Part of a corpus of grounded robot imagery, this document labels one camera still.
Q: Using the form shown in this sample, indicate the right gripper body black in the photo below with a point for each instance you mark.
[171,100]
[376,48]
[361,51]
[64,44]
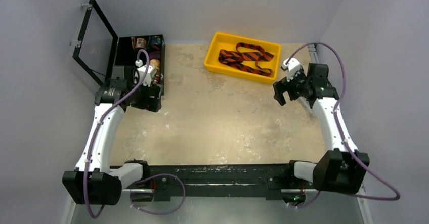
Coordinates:
[286,88]

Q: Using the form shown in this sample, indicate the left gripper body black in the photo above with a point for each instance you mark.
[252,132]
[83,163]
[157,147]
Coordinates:
[141,99]

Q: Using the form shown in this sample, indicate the orange navy striped tie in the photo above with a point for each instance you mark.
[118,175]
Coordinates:
[246,58]

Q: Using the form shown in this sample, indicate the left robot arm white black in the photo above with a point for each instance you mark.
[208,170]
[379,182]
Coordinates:
[92,181]

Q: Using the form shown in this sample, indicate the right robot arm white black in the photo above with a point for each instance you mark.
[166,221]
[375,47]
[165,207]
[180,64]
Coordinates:
[339,169]

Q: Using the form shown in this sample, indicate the rolled tie beige patterned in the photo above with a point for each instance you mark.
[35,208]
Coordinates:
[156,64]

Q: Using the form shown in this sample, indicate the rolled tie red navy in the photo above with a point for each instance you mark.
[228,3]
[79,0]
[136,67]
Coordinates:
[156,54]

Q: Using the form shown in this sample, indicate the black tie storage box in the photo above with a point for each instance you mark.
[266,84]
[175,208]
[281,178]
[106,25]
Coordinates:
[134,51]

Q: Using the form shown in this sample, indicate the rolled tie orange floral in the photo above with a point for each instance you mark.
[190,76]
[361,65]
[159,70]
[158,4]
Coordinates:
[138,43]

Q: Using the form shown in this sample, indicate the rolled tie dark blue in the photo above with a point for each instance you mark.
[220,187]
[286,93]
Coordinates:
[155,43]

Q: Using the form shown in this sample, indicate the black framed box lid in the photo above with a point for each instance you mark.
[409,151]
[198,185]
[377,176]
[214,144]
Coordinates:
[96,44]

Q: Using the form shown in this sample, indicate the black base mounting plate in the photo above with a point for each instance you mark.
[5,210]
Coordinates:
[268,181]

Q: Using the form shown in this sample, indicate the yellow plastic tray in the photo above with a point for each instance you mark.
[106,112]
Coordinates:
[229,42]

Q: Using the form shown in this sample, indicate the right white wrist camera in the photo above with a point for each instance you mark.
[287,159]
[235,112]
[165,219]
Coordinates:
[292,66]

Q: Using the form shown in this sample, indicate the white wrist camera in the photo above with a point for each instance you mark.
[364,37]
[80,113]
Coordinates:
[145,73]
[292,66]

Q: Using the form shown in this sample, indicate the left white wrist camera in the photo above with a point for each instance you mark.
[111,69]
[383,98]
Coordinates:
[145,73]

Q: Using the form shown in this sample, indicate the aluminium rail frame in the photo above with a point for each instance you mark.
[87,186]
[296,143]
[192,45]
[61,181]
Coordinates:
[363,206]

